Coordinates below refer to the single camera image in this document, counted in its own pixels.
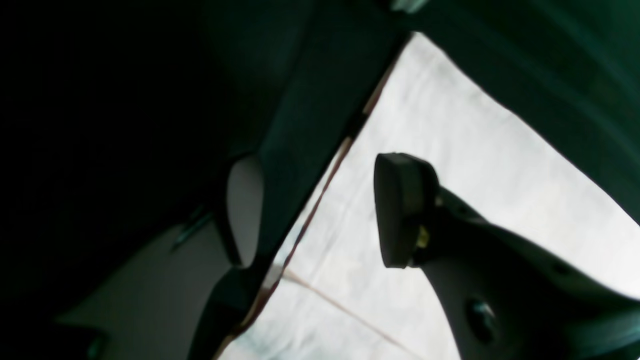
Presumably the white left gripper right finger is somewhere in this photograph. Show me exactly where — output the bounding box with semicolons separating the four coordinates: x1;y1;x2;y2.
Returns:
374;153;640;360

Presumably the black table cloth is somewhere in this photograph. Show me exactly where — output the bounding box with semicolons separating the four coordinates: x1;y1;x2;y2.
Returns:
1;0;639;360

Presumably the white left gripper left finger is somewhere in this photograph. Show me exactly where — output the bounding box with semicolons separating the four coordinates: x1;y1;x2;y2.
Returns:
58;155;265;360

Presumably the light pink T-shirt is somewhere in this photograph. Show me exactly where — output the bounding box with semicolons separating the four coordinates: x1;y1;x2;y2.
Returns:
218;33;639;360

